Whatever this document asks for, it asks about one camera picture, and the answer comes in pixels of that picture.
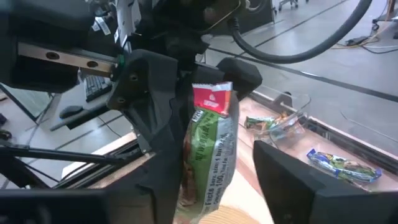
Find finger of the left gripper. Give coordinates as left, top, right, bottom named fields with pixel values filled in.
left=216, top=57, right=264, bottom=101
left=106, top=49, right=193, bottom=224

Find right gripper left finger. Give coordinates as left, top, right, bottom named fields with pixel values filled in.
left=0, top=188, right=113, bottom=224

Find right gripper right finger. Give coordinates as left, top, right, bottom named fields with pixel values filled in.
left=252, top=139, right=398, bottom=224

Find orange-ended Quaker Chewy bar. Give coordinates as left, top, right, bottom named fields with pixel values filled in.
left=244, top=115, right=276, bottom=131
left=273, top=111, right=290, bottom=126

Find purple-ended Quaker Chewy bar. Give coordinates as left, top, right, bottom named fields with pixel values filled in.
left=306, top=148, right=383, bottom=184

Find red-ended Quaker Chewy bar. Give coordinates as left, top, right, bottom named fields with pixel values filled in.
left=174, top=81, right=240, bottom=224

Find black computer keyboard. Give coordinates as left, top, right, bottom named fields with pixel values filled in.
left=84, top=74, right=113, bottom=103

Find black box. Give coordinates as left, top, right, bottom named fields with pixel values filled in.
left=245, top=0, right=275, bottom=34

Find clear plastic bin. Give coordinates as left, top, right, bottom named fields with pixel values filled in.
left=306, top=111, right=398, bottom=194
left=245, top=85, right=313, bottom=150

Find round woven tan placemat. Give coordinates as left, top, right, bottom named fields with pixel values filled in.
left=195, top=203, right=262, bottom=224

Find grey desk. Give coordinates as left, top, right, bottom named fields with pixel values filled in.
left=46, top=70, right=131, bottom=131

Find black computer mouse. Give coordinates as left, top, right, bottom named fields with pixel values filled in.
left=58, top=105, right=84, bottom=119

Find office chair wheel base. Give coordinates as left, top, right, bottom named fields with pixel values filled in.
left=277, top=0, right=308, bottom=12

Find black power adapter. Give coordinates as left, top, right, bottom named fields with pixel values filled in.
left=345, top=35, right=369, bottom=47

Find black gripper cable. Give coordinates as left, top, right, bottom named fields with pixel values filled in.
left=228, top=0, right=373, bottom=65

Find black aluminium table frame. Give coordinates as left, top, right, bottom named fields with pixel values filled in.
left=0, top=90, right=398, bottom=190

